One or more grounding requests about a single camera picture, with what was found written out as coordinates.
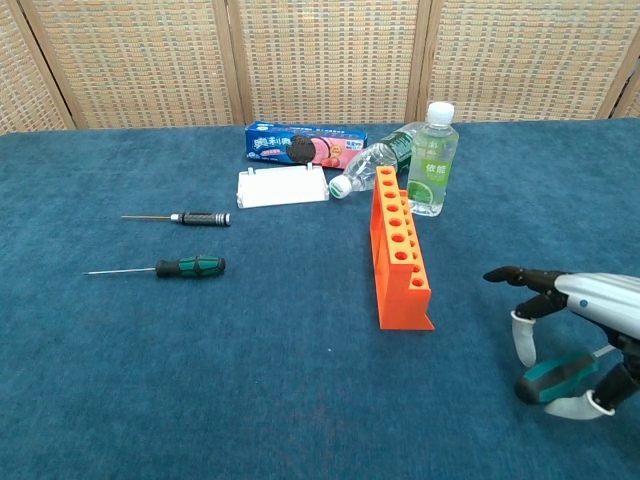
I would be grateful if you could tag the white plastic case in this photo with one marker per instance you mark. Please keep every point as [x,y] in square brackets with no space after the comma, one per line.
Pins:
[280,187]

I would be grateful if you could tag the orange tool rack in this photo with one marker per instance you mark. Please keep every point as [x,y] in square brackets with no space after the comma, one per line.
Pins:
[400,295]

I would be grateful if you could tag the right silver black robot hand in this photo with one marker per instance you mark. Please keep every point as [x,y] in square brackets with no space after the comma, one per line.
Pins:
[610,300]

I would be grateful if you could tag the small clear green-label bottle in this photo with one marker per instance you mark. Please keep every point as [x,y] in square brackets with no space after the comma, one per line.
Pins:
[432,165]

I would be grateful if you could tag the wicker folding screen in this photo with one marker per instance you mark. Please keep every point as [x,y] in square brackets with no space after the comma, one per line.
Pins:
[325,60]

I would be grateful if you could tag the blue carpet table cover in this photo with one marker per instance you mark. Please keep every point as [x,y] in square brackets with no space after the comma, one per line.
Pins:
[200,375]

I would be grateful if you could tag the large clear water bottle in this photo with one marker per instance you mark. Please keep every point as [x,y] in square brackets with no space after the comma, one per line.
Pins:
[367,165]

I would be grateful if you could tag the black precision screwdriver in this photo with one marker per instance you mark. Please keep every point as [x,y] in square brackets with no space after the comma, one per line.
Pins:
[202,219]

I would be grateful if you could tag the blue cookie box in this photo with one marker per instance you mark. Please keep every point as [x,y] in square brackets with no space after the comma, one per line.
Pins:
[270,142]

